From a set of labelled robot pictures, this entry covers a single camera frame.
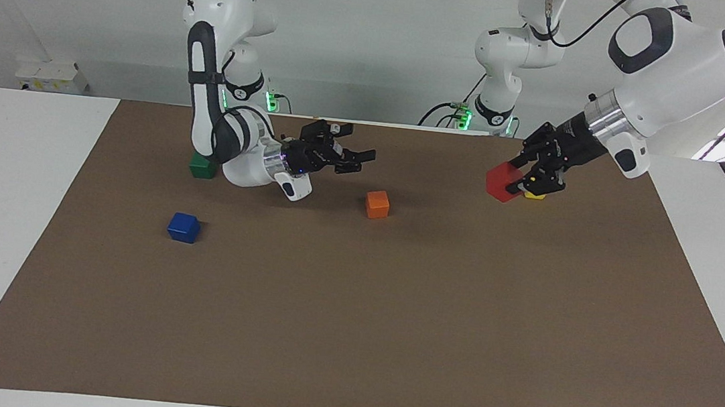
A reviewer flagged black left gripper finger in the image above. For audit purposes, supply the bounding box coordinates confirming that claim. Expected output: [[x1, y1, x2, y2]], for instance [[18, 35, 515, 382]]
[[505, 170, 566, 202], [509, 148, 539, 172]]

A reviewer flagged red wooden block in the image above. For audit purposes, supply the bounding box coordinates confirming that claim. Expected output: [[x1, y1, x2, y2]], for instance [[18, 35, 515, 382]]
[[483, 160, 527, 205]]

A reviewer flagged orange wooden block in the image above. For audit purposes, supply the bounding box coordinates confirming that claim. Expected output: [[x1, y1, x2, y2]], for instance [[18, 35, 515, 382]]
[[364, 189, 392, 221]]

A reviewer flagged green wooden block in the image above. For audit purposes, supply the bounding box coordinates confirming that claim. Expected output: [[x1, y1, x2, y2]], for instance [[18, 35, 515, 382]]
[[188, 150, 218, 180]]

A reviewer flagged blue wooden block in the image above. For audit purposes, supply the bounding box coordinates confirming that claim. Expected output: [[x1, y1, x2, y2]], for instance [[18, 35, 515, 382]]
[[166, 211, 202, 245]]

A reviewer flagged brown table mat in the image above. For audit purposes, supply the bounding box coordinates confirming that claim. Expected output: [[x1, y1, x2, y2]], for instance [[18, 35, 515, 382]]
[[0, 83, 725, 407]]

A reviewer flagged white box with yellow label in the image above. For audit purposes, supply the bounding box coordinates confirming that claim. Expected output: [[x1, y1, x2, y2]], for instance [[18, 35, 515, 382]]
[[14, 56, 91, 97]]

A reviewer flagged black left base cable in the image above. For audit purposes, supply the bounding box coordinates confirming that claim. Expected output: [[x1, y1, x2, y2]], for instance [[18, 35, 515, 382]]
[[418, 68, 488, 133]]

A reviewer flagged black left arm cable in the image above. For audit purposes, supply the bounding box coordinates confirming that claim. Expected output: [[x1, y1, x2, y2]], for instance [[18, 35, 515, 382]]
[[539, 0, 651, 57]]

